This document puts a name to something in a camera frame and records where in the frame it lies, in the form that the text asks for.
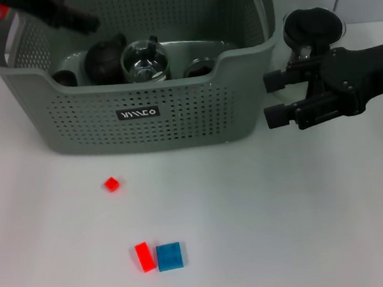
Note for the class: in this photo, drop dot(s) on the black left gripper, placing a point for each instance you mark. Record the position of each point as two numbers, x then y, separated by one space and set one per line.
33 7

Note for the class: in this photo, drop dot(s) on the blue square brick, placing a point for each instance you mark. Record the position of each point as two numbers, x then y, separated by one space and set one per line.
169 257

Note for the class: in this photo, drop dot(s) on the small red cube brick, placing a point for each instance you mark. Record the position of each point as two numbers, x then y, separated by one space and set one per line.
112 184

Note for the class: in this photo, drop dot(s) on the small black clay cup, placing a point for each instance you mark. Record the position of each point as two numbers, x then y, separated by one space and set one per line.
64 78

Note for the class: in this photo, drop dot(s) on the glass teacup black sleeve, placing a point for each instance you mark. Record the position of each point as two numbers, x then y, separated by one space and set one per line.
200 68
145 61

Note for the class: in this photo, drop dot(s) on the bright red rectangular brick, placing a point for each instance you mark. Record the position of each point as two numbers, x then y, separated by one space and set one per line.
145 258

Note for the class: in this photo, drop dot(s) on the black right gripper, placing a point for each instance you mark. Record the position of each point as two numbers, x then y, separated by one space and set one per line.
355 75

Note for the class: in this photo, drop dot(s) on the grey perforated storage bin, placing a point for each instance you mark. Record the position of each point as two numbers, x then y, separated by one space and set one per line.
108 131

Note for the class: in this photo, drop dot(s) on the black clay teapot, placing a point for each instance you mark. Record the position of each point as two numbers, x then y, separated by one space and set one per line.
104 60

